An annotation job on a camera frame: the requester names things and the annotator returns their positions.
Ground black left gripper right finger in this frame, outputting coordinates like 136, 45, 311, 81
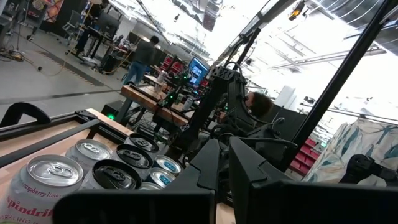
229, 136, 398, 224

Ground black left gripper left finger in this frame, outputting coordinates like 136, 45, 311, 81
52, 138, 220, 224

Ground silver palm print tall can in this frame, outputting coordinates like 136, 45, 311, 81
80, 159, 142, 190
124, 133, 160, 158
115, 144, 154, 180

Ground white red raspberry lime can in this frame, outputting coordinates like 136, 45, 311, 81
0, 154, 85, 224
65, 139, 113, 170

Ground red storage bins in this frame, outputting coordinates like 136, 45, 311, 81
288, 138, 322, 177

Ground black partition panel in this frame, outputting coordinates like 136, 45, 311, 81
269, 104, 308, 142

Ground white teal leaf print cloth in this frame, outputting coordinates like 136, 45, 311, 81
302, 117, 398, 187

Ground black box green lights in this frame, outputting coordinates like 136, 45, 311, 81
101, 100, 125, 123

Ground neighbouring wooden robot table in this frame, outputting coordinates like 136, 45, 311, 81
120, 74, 197, 127

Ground white background can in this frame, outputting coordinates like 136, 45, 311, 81
182, 96, 194, 112
156, 70, 168, 85

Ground person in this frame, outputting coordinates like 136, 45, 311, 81
122, 35, 160, 86
217, 91, 274, 124
73, 0, 110, 57

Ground blue lit computer monitor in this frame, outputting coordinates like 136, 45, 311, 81
187, 57, 210, 88

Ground black computer tower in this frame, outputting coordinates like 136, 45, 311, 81
100, 54, 124, 75

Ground black office desk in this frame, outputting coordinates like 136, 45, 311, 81
81, 26, 121, 62

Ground black desk monitor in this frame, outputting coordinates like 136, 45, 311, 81
98, 11, 121, 35

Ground black overhead device orange light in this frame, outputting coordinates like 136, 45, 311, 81
287, 0, 308, 22

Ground dark hanging ceiling banner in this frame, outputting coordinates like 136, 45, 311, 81
201, 1, 221, 32

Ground grey office chair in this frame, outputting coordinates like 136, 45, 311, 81
61, 10, 84, 37

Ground black aluminium table frame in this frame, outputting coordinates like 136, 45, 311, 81
0, 108, 134, 144

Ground black frame wooden shelf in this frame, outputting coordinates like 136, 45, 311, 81
0, 119, 102, 169

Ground black diagonal frame strut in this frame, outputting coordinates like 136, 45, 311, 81
278, 0, 393, 172

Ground black table clamp handle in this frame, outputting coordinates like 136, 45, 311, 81
0, 102, 52, 128

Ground yellow background cable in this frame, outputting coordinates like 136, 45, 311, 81
40, 2, 95, 77

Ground black overhead frame beam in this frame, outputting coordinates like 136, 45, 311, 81
214, 0, 298, 67

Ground colourful patterned wall art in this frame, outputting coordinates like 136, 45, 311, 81
43, 0, 65, 23

